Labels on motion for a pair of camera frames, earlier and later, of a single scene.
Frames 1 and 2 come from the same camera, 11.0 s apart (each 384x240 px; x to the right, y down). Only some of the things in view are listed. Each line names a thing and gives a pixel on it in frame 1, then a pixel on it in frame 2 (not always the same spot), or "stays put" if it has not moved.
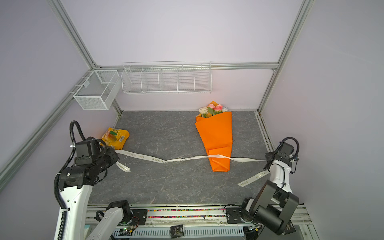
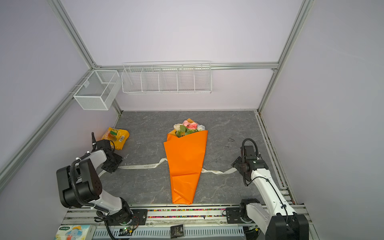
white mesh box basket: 98,91 stays put
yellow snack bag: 116,138 stays put
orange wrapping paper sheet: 216,133 -> 185,156
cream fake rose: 203,110 -> 177,126
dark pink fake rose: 218,107 -> 193,125
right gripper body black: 271,155 -> 239,164
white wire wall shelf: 167,77 stays put
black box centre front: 176,231 stays put
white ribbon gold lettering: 240,183 -> 147,165
